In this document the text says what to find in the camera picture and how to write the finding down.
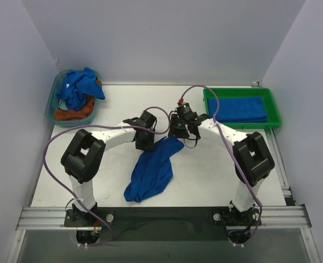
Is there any blue towel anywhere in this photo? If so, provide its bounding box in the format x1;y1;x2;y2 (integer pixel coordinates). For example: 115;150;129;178
216;96;268;123
123;137;184;203

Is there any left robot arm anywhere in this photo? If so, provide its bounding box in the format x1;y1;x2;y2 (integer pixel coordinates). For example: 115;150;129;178
60;111;157;215

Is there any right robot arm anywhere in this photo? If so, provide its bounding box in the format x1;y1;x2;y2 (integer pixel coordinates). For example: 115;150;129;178
168;113;275;212

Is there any pile of blue towels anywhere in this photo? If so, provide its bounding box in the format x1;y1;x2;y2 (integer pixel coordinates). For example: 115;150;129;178
56;67;105;111

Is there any green plastic tray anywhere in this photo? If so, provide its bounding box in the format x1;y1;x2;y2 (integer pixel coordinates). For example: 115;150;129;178
203;88;281;129

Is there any orange brown towel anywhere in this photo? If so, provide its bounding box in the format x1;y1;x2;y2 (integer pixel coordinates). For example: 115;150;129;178
54;79;102;121

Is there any teal plastic basket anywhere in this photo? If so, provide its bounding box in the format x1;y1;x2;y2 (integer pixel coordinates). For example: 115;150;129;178
45;70;100;127

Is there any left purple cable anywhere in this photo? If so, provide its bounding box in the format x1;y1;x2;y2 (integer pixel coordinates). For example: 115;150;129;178
42;106;172;246

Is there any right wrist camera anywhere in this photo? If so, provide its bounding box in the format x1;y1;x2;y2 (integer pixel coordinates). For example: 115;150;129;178
176;102;196;122

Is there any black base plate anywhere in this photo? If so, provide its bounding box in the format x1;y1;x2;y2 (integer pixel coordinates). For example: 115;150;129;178
63;207;261;244

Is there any aluminium frame rail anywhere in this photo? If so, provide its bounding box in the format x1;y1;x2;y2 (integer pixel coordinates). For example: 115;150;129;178
16;205;312;230

